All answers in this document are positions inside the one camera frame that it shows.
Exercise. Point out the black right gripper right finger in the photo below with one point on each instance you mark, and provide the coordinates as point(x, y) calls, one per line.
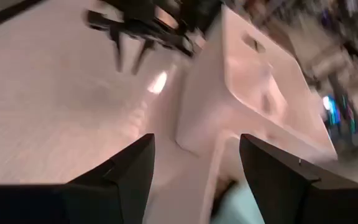
point(284, 193)

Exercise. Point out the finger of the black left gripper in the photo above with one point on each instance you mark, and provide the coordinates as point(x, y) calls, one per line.
point(143, 54)
point(118, 49)

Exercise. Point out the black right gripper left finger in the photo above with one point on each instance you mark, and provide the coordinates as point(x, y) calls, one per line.
point(120, 193)

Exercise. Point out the teal garment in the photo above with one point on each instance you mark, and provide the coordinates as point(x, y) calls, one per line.
point(238, 207)

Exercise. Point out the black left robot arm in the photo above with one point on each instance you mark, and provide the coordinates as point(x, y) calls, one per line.
point(204, 12)

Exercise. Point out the white perforated plastic bin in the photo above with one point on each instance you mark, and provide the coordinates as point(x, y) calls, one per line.
point(244, 87)
point(225, 155)

